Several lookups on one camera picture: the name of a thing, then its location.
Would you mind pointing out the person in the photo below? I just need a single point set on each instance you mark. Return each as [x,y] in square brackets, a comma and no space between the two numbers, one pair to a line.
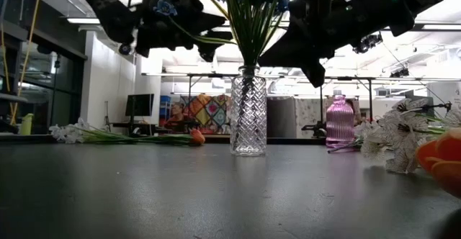
[176,118]

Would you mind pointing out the yellow-green bottle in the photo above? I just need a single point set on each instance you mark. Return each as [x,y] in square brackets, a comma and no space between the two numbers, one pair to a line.
[26,125]

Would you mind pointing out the blue storage bins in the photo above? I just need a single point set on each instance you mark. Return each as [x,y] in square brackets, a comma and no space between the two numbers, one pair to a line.
[165,104]

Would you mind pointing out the blue artificial flower bunch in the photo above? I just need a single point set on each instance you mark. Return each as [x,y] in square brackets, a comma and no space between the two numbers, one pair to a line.
[245,34]
[268,26]
[165,8]

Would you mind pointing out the gray partition panel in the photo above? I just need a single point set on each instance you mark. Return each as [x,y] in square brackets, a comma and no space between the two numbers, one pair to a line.
[281,118]

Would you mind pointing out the black ceiling spotlight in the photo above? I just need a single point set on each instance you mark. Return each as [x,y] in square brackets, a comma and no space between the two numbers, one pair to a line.
[367,44]
[399,73]

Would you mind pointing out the pink ribbed glass vase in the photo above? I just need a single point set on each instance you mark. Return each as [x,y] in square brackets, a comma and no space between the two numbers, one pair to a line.
[340,124]

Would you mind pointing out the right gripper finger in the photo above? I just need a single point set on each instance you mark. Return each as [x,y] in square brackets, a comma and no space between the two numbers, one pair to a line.
[284,55]
[317,75]

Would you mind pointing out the black background monitor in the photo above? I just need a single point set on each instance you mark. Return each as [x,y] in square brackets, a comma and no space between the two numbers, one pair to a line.
[139,105]

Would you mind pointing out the ceiling light strip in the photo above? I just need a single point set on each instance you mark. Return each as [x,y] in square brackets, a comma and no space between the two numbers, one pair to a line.
[83,21]
[443,26]

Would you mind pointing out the clear diamond-cut glass vase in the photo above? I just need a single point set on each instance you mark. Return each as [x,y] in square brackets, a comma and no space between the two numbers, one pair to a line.
[248,124]

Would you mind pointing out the white floral cloth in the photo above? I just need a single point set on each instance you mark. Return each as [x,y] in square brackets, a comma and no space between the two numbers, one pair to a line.
[308,114]

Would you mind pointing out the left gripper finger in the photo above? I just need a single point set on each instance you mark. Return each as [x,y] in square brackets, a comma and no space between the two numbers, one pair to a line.
[212,39]
[212,21]

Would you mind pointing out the round black wall fixture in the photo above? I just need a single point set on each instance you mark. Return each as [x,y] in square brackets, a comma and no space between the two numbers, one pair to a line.
[125,49]

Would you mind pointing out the colourful patchwork quilt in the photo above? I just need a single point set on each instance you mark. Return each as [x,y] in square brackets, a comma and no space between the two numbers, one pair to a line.
[209,114]

